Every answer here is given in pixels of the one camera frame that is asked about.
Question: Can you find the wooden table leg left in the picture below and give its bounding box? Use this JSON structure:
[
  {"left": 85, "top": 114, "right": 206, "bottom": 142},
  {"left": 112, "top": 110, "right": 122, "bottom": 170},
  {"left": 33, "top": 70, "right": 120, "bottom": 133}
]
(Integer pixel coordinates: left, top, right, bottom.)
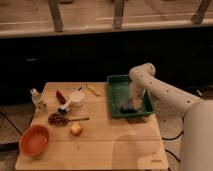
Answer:
[{"left": 47, "top": 0, "right": 63, "bottom": 32}]

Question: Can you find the small yellow apple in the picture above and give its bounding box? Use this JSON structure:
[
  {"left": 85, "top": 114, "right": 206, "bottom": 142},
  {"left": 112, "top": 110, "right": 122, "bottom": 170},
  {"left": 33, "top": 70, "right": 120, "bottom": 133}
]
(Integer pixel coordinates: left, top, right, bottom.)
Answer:
[{"left": 70, "top": 123, "right": 83, "bottom": 136}]

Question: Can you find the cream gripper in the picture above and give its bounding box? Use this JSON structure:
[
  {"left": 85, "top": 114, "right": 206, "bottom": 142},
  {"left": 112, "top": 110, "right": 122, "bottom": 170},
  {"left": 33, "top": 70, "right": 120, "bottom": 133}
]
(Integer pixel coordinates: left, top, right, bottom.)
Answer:
[{"left": 129, "top": 90, "right": 144, "bottom": 110}]

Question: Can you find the black cable at left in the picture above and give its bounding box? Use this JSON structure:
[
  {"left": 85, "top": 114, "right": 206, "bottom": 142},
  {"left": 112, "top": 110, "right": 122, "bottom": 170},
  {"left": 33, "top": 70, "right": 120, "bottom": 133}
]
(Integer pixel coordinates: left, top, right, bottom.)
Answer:
[{"left": 0, "top": 111, "right": 24, "bottom": 137}]

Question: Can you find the wooden table leg right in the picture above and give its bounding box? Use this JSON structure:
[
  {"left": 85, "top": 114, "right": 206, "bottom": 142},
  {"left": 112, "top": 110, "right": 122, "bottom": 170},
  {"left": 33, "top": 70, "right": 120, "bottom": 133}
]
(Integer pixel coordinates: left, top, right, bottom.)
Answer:
[{"left": 191, "top": 0, "right": 212, "bottom": 24}]

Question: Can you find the blue sponge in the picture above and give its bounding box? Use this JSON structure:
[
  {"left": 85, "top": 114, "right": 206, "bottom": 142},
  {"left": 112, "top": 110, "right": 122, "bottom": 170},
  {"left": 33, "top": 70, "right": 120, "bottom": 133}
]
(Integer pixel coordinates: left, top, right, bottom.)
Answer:
[{"left": 120, "top": 100, "right": 133, "bottom": 112}]

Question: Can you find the black cable on floor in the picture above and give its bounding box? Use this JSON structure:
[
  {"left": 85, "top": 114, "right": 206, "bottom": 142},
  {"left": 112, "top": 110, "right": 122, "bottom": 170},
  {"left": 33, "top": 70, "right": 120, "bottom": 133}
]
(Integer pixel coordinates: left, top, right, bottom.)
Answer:
[{"left": 161, "top": 129, "right": 185, "bottom": 164}]

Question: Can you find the white handled brush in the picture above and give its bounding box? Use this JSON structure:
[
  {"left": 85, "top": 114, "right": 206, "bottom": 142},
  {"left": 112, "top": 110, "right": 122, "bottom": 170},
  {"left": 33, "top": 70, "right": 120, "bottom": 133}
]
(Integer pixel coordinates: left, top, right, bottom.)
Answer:
[{"left": 58, "top": 97, "right": 74, "bottom": 114}]

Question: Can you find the wooden table leg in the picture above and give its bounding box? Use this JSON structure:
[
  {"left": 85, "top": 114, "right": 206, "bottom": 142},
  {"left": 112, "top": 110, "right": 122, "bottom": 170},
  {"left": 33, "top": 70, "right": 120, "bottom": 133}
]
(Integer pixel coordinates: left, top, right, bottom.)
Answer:
[
  {"left": 47, "top": 0, "right": 63, "bottom": 32},
  {"left": 113, "top": 0, "right": 125, "bottom": 29},
  {"left": 191, "top": 0, "right": 212, "bottom": 24}
]

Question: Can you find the red sausage toy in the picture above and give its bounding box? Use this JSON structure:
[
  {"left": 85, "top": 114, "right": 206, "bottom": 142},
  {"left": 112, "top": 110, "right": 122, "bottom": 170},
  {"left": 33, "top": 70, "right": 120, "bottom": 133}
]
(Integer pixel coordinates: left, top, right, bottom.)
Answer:
[{"left": 56, "top": 90, "right": 66, "bottom": 104}]

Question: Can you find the wooden table leg middle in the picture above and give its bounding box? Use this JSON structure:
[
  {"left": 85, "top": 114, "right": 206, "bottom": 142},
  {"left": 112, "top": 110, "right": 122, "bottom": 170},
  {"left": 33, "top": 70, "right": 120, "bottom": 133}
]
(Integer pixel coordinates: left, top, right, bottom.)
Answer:
[{"left": 113, "top": 0, "right": 125, "bottom": 29}]

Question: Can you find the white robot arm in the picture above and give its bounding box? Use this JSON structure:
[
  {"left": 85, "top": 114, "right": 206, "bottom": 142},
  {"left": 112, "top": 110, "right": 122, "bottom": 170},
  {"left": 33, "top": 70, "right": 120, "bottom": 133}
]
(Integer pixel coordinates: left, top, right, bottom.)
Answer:
[{"left": 129, "top": 63, "right": 213, "bottom": 171}]

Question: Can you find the clear spray bottle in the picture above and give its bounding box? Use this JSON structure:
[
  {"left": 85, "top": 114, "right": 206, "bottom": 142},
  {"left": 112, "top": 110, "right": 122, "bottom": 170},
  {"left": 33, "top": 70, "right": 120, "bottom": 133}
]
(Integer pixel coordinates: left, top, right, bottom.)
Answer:
[{"left": 30, "top": 88, "right": 47, "bottom": 113}]

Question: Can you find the green plastic tray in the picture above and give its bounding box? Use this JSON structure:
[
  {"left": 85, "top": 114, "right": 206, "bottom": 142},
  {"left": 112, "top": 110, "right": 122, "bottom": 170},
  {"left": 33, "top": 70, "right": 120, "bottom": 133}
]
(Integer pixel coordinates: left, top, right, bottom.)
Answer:
[{"left": 107, "top": 75, "right": 155, "bottom": 119}]

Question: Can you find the white cup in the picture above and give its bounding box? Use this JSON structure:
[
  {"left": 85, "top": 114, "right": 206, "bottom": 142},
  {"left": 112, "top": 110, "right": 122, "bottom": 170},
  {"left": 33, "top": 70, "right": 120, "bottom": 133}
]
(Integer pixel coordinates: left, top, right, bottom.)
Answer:
[{"left": 70, "top": 91, "right": 85, "bottom": 107}]

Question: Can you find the yellow banana toy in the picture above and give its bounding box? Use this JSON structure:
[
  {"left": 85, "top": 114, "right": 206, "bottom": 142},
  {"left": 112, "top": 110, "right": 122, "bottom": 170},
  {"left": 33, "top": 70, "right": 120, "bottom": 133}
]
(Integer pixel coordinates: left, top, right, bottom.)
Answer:
[{"left": 86, "top": 85, "right": 101, "bottom": 96}]

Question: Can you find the wooden spoon with brown bits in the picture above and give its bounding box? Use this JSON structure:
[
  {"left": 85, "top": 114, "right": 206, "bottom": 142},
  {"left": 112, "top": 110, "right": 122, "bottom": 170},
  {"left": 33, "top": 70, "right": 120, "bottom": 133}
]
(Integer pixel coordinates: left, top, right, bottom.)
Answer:
[{"left": 47, "top": 112, "right": 91, "bottom": 128}]

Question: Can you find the orange bowl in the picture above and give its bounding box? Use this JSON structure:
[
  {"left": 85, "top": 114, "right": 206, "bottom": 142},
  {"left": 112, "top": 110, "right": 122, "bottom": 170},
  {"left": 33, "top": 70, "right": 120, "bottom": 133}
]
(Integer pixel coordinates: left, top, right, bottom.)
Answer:
[{"left": 19, "top": 125, "right": 50, "bottom": 157}]

